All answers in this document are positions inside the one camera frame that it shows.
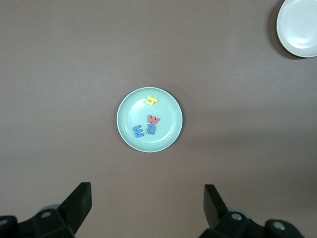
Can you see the beige plate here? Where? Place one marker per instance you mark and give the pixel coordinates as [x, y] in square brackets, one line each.
[297, 29]

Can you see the yellow foam letter y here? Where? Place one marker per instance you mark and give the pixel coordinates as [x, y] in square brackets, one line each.
[150, 101]

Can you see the blue foam letter m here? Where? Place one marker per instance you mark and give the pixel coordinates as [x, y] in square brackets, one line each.
[138, 135]

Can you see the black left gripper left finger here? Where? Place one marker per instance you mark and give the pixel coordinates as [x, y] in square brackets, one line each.
[74, 213]

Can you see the green plate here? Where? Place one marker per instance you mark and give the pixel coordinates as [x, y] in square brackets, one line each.
[168, 116]

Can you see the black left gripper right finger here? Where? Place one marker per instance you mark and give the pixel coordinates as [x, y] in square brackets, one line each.
[215, 210]

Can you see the red foam small w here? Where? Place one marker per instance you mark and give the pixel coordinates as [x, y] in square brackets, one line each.
[154, 121]

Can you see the blue foam letter a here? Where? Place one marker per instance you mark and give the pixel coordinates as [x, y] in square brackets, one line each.
[151, 132]

